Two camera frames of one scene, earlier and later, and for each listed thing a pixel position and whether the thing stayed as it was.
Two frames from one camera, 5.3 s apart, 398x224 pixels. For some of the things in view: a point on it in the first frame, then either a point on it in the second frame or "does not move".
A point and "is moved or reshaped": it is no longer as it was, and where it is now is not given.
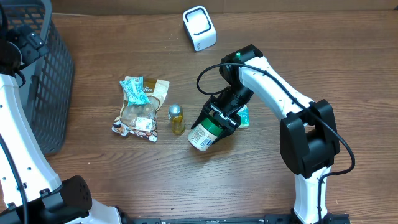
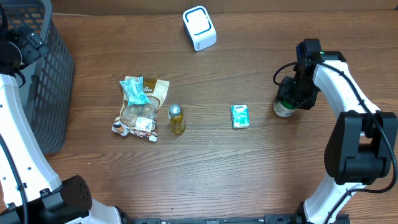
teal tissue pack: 244,112 does not move
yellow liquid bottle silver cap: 178,122 does not move
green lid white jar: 202,136 is moved or reshaped
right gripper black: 221,112 -> 292,94
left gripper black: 33,46 does not move
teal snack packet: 134,90 does not move
